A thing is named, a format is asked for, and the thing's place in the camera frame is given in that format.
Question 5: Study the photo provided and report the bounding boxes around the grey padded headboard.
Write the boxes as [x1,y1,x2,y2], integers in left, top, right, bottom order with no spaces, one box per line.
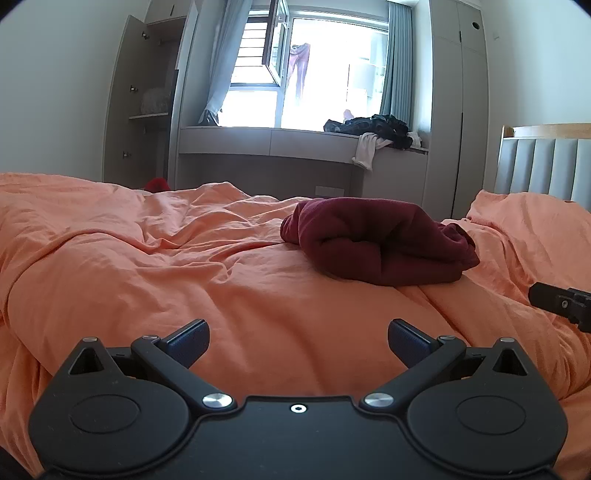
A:
[494,124,591,206]

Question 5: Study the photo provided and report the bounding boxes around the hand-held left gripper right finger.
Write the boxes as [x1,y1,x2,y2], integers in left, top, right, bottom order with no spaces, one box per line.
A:
[359,318,528,415]

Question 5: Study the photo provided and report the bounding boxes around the maroon long-sleeve shirt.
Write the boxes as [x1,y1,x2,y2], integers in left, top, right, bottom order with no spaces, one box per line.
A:
[281,197,481,286]

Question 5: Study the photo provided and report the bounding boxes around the grey-blue thick curtain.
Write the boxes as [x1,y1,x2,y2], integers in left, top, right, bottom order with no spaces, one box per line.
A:
[379,2,414,133]

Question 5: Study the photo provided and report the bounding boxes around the grey window seat cabinet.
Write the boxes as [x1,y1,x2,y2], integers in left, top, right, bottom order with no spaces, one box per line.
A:
[174,126,431,209]

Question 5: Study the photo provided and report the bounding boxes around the pile of dark clothes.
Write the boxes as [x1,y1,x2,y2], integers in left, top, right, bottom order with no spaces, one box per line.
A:
[323,113,414,150]

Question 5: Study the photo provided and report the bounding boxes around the tall grey closed wardrobe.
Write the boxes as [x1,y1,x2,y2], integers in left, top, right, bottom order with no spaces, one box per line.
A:
[422,0,491,220]

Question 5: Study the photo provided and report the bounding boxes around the white garment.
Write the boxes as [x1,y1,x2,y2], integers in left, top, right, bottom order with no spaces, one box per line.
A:
[352,132,391,173]

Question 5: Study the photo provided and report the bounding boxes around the open grey wardrobe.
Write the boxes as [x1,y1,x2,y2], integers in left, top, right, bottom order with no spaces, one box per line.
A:
[102,0,200,191]

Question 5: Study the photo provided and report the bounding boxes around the window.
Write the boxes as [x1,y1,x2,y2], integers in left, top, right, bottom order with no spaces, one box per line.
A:
[228,0,391,130]

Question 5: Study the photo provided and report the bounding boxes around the hanging purple garment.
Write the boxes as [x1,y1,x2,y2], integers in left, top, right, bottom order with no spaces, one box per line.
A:
[287,43,311,100]

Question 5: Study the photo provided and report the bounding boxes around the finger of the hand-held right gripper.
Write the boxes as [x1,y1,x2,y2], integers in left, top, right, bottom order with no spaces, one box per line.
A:
[528,282,591,334]

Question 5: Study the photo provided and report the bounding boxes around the orange pillow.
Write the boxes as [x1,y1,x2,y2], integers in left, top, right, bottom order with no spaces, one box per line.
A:
[465,189,591,301]

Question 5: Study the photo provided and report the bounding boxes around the pale blue sheer curtain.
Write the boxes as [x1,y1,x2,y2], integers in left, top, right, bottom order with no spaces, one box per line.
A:
[199,0,253,127]

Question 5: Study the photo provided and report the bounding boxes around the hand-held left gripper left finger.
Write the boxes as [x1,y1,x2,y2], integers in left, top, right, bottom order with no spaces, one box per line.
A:
[68,318,237,414]

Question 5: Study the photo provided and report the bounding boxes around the orange duvet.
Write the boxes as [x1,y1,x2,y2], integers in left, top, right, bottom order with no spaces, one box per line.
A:
[0,172,591,468]

